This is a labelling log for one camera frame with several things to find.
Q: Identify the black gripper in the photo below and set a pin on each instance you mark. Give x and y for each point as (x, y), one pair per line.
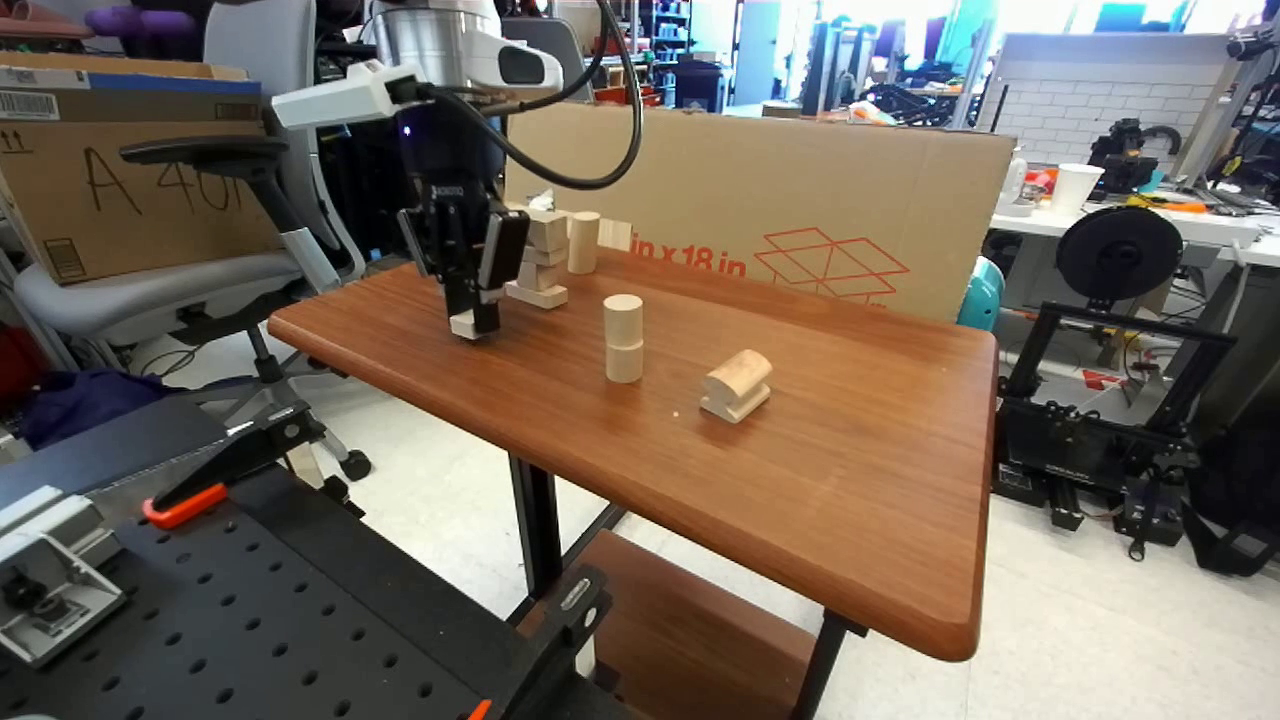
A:
(457, 203)

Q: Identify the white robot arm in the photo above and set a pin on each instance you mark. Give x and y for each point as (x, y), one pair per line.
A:
(467, 45)

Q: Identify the flat wooden base block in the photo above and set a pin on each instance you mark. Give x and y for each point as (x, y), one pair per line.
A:
(540, 297)

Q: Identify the square wooden pillar block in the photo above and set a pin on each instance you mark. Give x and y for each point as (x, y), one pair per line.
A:
(544, 274)

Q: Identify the tall wooden cylinder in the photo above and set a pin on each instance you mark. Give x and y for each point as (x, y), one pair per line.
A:
(583, 243)

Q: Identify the short wooden cylinder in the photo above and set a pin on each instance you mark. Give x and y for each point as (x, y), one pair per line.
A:
(620, 316)
(626, 361)

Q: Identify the half-round wooden block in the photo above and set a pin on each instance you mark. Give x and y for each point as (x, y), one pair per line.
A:
(743, 374)

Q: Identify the black orange bar clamp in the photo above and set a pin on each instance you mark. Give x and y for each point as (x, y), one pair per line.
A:
(552, 643)
(227, 465)

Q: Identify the grey white office chair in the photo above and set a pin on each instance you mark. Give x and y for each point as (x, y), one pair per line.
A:
(161, 284)

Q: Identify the lettered cardboard box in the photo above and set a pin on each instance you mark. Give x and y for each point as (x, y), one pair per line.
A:
(121, 203)

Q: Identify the brown wooden table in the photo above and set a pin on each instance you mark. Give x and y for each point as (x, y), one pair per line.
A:
(802, 453)

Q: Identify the black perforated base board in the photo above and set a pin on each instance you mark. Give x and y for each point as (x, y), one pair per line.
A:
(267, 625)

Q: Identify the large cardboard panel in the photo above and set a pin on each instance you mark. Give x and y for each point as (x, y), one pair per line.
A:
(852, 186)

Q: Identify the metal socket box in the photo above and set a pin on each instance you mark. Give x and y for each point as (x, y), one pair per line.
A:
(53, 585)

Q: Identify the teal ball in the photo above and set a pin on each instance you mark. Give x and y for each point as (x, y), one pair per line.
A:
(984, 297)

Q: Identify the white bin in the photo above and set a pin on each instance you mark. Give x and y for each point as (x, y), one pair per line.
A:
(1062, 188)

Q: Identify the black 3D printer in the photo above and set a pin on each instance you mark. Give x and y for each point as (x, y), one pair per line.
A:
(1123, 387)

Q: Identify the white patterned panel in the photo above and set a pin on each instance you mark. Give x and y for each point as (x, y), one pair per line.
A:
(1106, 93)

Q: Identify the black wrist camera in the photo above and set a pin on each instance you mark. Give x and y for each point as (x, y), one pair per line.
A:
(509, 245)

